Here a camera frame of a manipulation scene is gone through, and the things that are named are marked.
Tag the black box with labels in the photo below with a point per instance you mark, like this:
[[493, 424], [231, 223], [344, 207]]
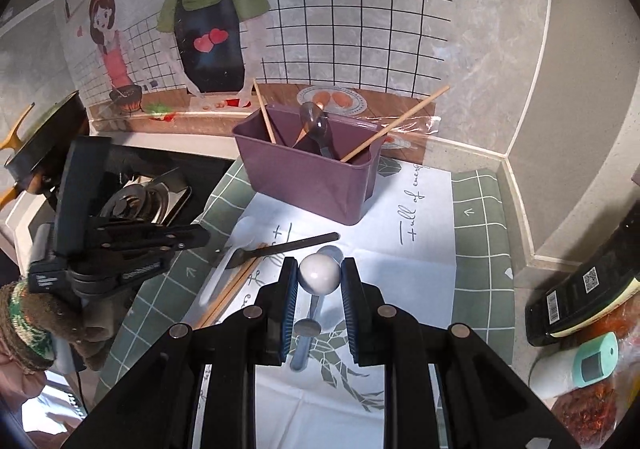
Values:
[[607, 280]]

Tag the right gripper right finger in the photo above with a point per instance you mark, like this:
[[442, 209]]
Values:
[[442, 387]]

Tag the green checkered table mat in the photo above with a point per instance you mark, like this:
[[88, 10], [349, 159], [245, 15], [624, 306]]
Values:
[[433, 242]]

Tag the wooden chopstick left in holder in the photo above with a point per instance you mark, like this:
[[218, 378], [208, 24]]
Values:
[[265, 114]]

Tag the gas stove burner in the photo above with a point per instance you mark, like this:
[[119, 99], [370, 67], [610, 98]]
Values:
[[156, 200]]

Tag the dark spoon in holder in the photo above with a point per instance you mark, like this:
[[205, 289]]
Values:
[[323, 139]]

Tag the white round ladle spoon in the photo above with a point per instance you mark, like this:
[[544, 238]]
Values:
[[319, 275]]

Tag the red chili bag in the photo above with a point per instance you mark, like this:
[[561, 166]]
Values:
[[592, 413]]

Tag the wooden chopstick in holder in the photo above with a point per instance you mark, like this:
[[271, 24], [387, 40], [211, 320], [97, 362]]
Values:
[[389, 127], [265, 114]]

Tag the wooden chopstick right in holder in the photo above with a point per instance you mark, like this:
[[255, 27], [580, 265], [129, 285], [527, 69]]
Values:
[[389, 127]]

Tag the teal capped white bottle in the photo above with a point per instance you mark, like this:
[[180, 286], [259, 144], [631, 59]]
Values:
[[589, 363]]

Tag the wooden handle in holder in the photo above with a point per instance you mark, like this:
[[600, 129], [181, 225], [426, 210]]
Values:
[[302, 131]]

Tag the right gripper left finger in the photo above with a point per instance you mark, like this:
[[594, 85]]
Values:
[[197, 386]]

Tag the light blue plastic spoon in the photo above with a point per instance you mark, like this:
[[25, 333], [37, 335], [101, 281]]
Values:
[[302, 350]]

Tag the wooden chopstick on mat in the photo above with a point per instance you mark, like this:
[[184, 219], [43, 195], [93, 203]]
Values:
[[240, 288], [232, 286]]

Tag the white plastic spoon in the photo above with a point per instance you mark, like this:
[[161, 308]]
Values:
[[241, 236]]

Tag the cartoon kitchen wall sticker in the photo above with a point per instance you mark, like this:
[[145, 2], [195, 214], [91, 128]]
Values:
[[486, 51]]

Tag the gloved left hand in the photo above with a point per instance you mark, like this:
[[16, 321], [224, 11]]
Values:
[[31, 322]]

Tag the purple plastic utensil holder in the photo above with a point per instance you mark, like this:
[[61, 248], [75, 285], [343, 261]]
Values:
[[293, 171]]

